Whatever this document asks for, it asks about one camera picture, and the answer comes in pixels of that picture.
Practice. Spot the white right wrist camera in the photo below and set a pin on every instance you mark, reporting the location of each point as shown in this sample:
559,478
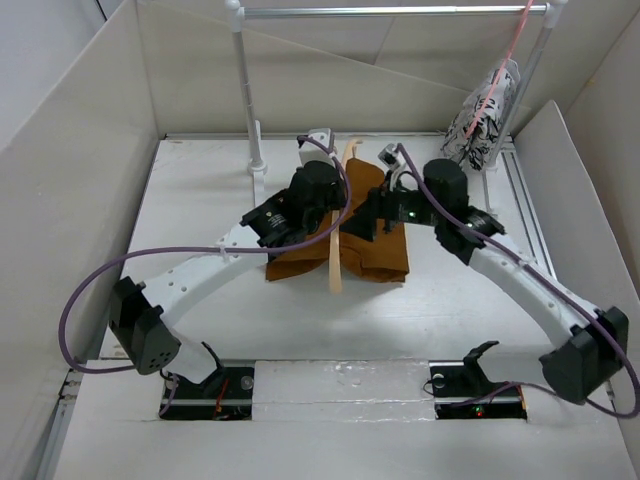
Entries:
395,164

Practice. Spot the beige wooden hanger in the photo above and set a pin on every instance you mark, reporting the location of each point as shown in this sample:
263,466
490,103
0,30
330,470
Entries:
334,263

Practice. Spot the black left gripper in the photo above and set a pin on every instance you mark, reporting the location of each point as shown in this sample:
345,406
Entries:
339,198

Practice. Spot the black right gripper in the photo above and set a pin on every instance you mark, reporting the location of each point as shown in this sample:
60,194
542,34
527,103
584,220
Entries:
363,220

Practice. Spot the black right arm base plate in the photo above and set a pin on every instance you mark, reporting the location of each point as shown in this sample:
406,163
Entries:
462,391

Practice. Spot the white black printed garment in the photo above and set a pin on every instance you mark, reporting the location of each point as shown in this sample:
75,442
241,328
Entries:
473,133

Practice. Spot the aluminium frame rail left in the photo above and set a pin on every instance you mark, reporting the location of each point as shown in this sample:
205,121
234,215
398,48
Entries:
90,219

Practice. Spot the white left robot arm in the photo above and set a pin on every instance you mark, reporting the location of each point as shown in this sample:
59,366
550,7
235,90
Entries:
144,315

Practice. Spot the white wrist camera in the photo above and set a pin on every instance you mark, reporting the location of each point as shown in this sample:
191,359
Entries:
395,164
318,148

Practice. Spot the white metal clothes rack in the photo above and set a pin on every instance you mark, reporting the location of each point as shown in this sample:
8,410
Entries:
237,15

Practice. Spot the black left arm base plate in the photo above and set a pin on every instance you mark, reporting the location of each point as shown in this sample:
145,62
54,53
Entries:
230,400

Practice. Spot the aluminium frame rail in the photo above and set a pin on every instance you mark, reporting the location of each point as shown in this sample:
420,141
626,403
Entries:
525,341
90,219

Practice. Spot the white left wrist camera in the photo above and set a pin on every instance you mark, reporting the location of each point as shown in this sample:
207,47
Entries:
318,148

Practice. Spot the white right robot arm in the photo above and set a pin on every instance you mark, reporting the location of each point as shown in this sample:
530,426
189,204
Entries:
588,344

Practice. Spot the aluminium frame rail right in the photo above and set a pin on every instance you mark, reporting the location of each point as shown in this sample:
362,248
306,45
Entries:
525,341

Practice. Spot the brown trousers with striped trim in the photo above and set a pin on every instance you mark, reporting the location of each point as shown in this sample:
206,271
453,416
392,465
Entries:
385,260

